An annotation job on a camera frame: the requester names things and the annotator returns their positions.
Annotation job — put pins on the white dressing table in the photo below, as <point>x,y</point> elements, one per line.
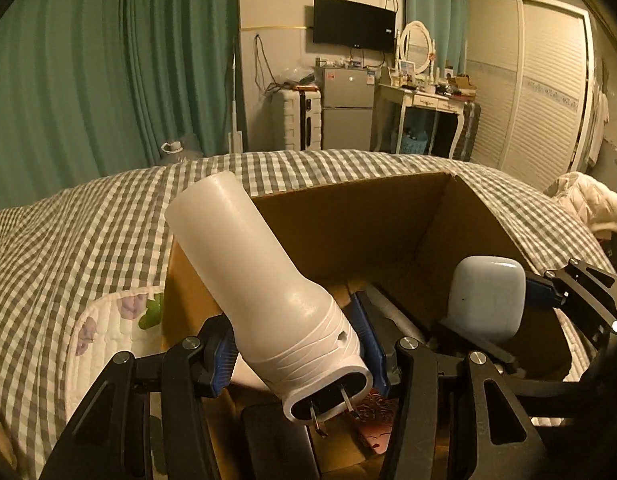
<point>423,101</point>

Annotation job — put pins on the white rounded charger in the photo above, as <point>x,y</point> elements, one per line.
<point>486,295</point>

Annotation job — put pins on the clear plastic bag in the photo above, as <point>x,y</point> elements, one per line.
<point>296,77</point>

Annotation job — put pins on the dark ribbed suitcase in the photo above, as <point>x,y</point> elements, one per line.
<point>469,130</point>

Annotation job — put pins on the white cylindrical plug device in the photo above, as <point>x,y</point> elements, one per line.
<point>268,285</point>

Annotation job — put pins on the dark grey flat device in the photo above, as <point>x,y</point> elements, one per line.
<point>396,312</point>

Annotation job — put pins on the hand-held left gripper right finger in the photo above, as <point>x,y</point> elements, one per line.
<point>373,355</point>

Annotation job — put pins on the white mop pole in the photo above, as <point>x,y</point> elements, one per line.
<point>235,110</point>

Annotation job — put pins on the white quilted floral mat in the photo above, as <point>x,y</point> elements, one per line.
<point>113,340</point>

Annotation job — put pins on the blue bin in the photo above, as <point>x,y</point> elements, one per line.
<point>416,144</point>

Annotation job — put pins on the brown box on dresser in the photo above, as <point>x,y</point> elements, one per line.
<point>462,85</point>

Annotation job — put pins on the white oval mirror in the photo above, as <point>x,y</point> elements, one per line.
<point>416,45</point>

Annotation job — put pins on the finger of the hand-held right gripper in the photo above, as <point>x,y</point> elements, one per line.
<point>538,290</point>
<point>468,340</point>

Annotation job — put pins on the black rectangular case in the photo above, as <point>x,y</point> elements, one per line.
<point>278,440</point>

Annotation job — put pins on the black wall television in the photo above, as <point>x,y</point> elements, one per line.
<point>353,22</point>

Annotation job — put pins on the hanging light clothes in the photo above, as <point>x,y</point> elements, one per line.
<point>599,110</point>

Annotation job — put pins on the grey white checked blanket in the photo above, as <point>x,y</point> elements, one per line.
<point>88,220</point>

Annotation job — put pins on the small photo frame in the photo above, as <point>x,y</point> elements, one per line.
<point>407,68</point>

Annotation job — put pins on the white puffer jacket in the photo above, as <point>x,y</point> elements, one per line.
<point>583,200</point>

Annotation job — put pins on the white louvred wardrobe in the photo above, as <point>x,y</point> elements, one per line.
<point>528,85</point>

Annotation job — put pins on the wide green window curtain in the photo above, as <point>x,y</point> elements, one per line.
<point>103,65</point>

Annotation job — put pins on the brown cardboard box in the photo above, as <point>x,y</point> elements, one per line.
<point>368,230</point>

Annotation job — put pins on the pink box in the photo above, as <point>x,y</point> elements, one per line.
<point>374,420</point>

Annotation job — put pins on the white ribbed suitcase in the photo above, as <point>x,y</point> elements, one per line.
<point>293,120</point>

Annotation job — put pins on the silver small fridge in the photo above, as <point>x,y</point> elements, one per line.
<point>347,110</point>

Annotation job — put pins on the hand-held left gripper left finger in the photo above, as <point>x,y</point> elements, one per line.
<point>223,360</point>

